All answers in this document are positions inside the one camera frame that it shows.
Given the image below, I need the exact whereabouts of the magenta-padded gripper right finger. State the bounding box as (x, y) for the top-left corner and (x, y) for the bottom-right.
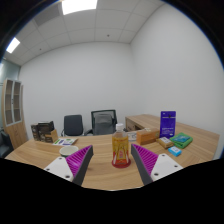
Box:
(130, 143), (184, 187)

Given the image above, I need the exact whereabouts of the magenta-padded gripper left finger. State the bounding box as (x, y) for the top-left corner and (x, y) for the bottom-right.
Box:
(43, 144), (95, 187)

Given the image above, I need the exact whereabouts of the orange-label tea bottle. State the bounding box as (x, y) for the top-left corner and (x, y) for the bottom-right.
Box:
(111, 123), (132, 168)

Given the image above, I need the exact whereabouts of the small light blue box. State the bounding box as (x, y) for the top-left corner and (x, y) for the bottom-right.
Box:
(167, 145), (183, 158)

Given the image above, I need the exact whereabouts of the small tan labelled box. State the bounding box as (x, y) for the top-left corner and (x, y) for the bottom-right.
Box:
(155, 136), (175, 150)

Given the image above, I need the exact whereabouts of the white and green pamphlet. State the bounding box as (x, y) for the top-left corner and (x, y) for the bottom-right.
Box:
(52, 137), (79, 147)

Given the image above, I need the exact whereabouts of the green flat packet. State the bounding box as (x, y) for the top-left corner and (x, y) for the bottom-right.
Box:
(169, 132), (194, 150)

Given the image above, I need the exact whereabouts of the tan wooden box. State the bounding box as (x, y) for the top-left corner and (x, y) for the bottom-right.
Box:
(136, 128), (161, 146)

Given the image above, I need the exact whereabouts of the purple standing pouch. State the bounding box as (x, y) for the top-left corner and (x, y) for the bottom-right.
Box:
(159, 110), (177, 139)

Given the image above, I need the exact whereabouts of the small dark brown box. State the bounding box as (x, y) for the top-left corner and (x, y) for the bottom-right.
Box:
(30, 123), (41, 141)

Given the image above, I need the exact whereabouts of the dark grey padded chair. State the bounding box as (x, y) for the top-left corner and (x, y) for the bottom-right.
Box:
(60, 114), (84, 137)

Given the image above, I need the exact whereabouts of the white paper sheet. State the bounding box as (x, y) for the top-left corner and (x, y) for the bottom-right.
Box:
(125, 130), (139, 142)

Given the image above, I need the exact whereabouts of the wooden glass-door shelf cabinet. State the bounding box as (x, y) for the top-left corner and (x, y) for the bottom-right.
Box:
(1, 78), (29, 150)

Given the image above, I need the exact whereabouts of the black leather sofa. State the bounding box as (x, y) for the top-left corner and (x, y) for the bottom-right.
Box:
(0, 129), (14, 159)

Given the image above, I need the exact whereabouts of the black mesh office chair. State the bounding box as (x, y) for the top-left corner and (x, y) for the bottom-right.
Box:
(84, 109), (118, 136)

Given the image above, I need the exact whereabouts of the small square ceiling light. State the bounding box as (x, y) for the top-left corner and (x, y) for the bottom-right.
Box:
(5, 37), (21, 54)

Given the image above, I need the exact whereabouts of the ceiling air vent grille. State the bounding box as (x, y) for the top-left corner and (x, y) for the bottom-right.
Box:
(33, 3), (63, 26)

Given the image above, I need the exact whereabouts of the large square ceiling light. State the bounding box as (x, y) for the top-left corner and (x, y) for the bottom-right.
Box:
(60, 0), (99, 16)

